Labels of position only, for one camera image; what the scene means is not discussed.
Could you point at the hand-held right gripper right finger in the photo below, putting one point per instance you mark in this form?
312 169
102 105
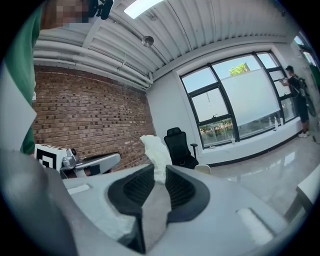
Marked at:
190 192

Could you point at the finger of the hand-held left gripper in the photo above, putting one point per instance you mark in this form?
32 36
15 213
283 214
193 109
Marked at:
105 160

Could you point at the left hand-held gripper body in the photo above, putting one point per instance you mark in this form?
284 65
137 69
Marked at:
50 157

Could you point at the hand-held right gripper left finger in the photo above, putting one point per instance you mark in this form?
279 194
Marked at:
130 185

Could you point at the white paper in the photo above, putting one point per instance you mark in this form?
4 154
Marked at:
156 155

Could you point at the black office chair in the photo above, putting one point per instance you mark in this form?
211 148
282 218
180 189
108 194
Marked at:
178 147

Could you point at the clear plastic cup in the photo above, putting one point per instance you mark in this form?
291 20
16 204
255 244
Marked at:
233 141

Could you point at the black-framed window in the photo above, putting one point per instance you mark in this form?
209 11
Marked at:
215 107

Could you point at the person in green shirt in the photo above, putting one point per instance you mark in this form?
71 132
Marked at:
20 62

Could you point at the white ceiling pipes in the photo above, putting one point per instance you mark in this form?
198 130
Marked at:
87 60

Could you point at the clear bottle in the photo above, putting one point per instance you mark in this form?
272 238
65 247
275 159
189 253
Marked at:
281 121
275 122

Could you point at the white roller blind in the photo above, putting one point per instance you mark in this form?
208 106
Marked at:
250 97

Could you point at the white table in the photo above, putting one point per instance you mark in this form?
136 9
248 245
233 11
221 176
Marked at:
308 190

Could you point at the round ceiling lamp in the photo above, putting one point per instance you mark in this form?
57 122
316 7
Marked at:
147 41

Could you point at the person's head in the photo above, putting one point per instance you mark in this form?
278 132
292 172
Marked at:
62 12

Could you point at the bright ceiling light panel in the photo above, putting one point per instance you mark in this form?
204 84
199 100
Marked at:
141 7

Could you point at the black head camera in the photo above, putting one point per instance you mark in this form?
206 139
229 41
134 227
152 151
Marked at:
103 8

